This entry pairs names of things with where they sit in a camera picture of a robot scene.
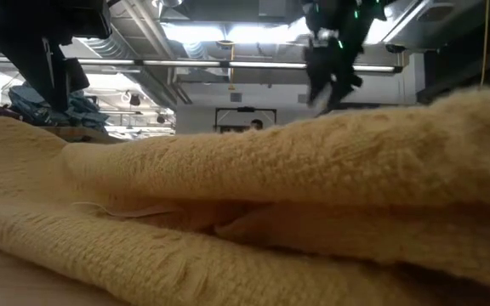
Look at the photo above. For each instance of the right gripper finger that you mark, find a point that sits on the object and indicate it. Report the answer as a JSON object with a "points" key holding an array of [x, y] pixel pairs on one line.
{"points": [[345, 78], [317, 76]]}

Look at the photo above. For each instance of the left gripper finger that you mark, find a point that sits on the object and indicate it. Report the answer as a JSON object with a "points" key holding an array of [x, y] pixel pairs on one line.
{"points": [[51, 76], [77, 76]]}

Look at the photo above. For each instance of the orange towel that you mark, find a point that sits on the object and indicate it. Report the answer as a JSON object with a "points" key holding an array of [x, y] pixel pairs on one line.
{"points": [[245, 170]]}

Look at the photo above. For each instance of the teal jacket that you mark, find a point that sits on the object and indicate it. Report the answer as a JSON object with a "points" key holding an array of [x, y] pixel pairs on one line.
{"points": [[83, 112]]}

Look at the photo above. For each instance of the wooden workbench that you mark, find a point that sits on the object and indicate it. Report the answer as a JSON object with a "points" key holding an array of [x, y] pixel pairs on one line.
{"points": [[83, 135]]}

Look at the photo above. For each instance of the maroon bag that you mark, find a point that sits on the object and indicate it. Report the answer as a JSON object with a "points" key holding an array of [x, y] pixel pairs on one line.
{"points": [[4, 112]]}

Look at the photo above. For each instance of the black hanging lamp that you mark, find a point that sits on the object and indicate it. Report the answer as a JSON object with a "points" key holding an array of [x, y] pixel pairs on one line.
{"points": [[160, 119], [134, 100]]}

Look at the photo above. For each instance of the person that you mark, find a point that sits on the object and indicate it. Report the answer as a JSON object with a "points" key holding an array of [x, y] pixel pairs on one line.
{"points": [[256, 124]]}

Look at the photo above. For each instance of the black metal stand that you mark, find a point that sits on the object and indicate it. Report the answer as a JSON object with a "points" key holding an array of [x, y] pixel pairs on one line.
{"points": [[245, 109]]}

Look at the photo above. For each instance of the long light bar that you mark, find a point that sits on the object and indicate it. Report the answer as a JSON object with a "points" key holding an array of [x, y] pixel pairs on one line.
{"points": [[185, 63]]}

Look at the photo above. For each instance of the black metal rack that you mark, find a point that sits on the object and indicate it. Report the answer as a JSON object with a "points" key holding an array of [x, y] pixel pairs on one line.
{"points": [[462, 76]]}

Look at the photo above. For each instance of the grey wall panel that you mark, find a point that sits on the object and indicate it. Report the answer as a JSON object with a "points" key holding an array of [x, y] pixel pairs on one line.
{"points": [[301, 98], [235, 97]]}

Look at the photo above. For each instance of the black ceiling camera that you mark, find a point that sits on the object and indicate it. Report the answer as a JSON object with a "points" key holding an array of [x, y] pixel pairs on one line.
{"points": [[394, 48]]}

